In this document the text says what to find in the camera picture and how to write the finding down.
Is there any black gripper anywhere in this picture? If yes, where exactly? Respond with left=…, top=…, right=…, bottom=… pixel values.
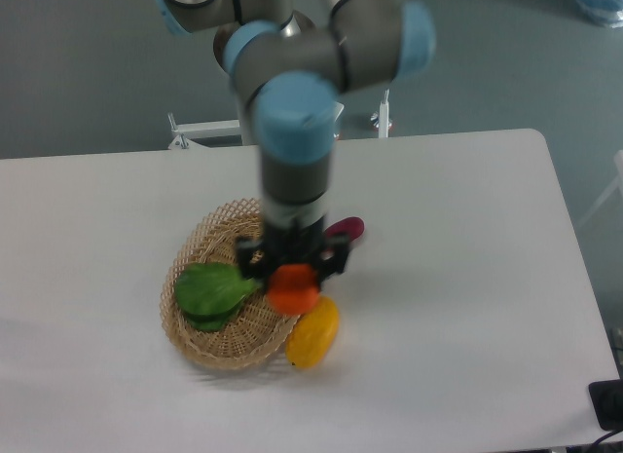
left=236, top=216, right=350, bottom=287

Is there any orange fruit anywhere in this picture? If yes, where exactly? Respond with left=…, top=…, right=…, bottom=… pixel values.
left=267, top=264, right=320, bottom=316

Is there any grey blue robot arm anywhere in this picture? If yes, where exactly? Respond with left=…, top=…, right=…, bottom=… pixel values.
left=155, top=0, right=436, bottom=284

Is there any woven wicker basket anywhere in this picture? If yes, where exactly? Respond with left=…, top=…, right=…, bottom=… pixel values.
left=160, top=199, right=298, bottom=370

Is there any purple sweet potato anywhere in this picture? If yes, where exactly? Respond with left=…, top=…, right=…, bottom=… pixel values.
left=325, top=216, right=365, bottom=247

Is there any yellow mango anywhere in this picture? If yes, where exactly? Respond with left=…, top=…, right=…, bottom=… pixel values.
left=285, top=296, right=340, bottom=369

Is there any green bok choy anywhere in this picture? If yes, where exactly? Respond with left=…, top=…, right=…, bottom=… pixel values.
left=173, top=262, right=259, bottom=332

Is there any black device at edge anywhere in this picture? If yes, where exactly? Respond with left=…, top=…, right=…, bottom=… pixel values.
left=588, top=379, right=622, bottom=431

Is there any blue plastic bag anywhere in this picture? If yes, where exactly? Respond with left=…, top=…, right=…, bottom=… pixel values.
left=576, top=0, right=622, bottom=28

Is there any white levelling foot post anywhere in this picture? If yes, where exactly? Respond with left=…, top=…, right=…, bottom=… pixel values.
left=370, top=89, right=393, bottom=138

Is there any white frame at right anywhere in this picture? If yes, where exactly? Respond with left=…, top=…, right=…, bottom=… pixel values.
left=576, top=150, right=622, bottom=229

